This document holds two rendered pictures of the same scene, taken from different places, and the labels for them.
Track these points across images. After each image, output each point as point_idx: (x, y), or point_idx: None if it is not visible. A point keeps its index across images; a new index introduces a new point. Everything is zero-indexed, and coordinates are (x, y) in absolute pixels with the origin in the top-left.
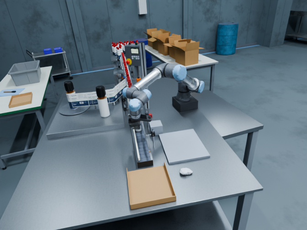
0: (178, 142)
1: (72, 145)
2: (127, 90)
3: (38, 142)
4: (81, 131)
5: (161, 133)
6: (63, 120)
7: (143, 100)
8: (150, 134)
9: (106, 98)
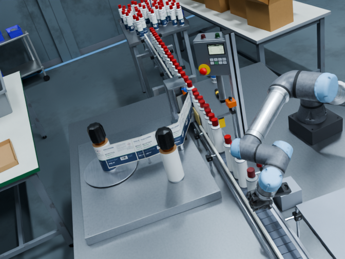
0: (344, 220)
1: (141, 253)
2: (241, 146)
3: (74, 255)
4: (145, 220)
5: (300, 201)
6: (101, 199)
7: (283, 166)
8: (292, 217)
9: (176, 149)
